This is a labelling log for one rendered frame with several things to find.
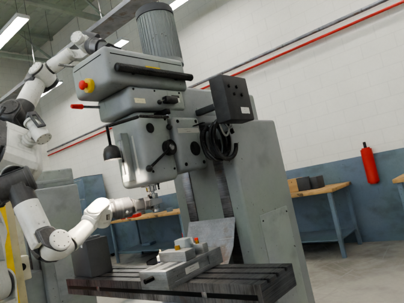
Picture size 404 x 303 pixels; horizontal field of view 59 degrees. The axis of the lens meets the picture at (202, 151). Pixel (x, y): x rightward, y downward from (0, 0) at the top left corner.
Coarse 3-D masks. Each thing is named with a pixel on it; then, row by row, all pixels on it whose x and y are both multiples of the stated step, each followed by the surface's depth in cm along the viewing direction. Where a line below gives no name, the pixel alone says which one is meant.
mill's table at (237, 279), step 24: (240, 264) 146; (264, 264) 139; (288, 264) 132; (72, 288) 189; (96, 288) 174; (120, 288) 162; (192, 288) 133; (216, 288) 126; (240, 288) 119; (264, 288) 116; (288, 288) 126
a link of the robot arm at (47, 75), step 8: (56, 56) 178; (64, 56) 177; (48, 64) 178; (56, 64) 178; (40, 72) 174; (48, 72) 178; (56, 72) 181; (48, 80) 178; (56, 80) 181; (48, 88) 181
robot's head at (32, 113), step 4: (28, 112) 146; (32, 112) 147; (36, 112) 148; (28, 116) 147; (32, 116) 146; (36, 116) 147; (32, 120) 145; (40, 120) 146; (36, 124) 144; (40, 124) 145; (44, 124) 146
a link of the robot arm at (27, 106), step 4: (20, 100) 166; (24, 100) 166; (28, 100) 168; (24, 104) 166; (28, 104) 167; (32, 104) 169; (24, 108) 165; (28, 108) 166; (32, 108) 169; (20, 112) 160; (24, 112) 163; (20, 116) 160; (24, 116) 163; (20, 120) 162; (24, 120) 163; (20, 124) 163
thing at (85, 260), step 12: (96, 240) 186; (72, 252) 196; (84, 252) 184; (96, 252) 185; (108, 252) 189; (84, 264) 186; (96, 264) 184; (108, 264) 188; (84, 276) 187; (96, 276) 182
